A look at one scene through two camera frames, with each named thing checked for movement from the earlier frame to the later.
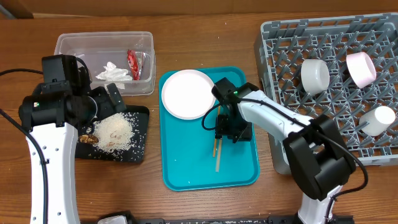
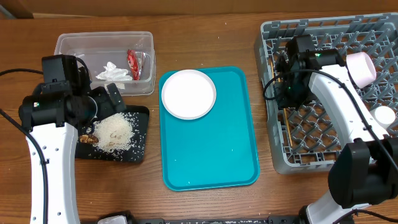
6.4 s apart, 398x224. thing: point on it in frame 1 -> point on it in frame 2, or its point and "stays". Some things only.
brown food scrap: [88, 139] stays
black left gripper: [100, 93] stays
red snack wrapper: [135, 61] stays
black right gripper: [224, 127] -> [286, 100]
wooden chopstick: [215, 139] -> [287, 123]
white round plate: [187, 94] stays
